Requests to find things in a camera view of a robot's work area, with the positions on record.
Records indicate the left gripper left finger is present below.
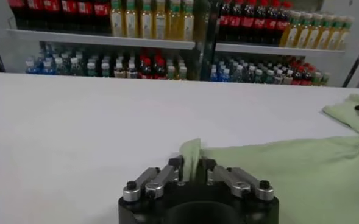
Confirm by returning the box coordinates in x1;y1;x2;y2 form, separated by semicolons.
123;155;185;203

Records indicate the white beverage display cabinet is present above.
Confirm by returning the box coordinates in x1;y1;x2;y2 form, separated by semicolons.
200;0;350;88
0;0;212;82

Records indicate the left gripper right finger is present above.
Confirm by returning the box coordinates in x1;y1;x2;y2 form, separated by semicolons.
199;156;275;202

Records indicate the red capped cola bottle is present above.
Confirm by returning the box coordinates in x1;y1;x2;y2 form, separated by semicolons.
229;0;243;43
275;1;291;46
60;0;78;32
43;0;61;31
252;0;267;45
26;0;44;30
265;0;278;46
241;0;255;44
93;0;112;33
218;0;231;43
7;0;26;30
77;0;94;33

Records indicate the green polo shirt red print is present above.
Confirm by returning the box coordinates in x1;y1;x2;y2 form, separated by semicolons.
179;93;359;224

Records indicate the white cabinet shelf board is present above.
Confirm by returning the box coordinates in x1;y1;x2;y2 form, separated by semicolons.
215;42;346;58
5;29;196;51

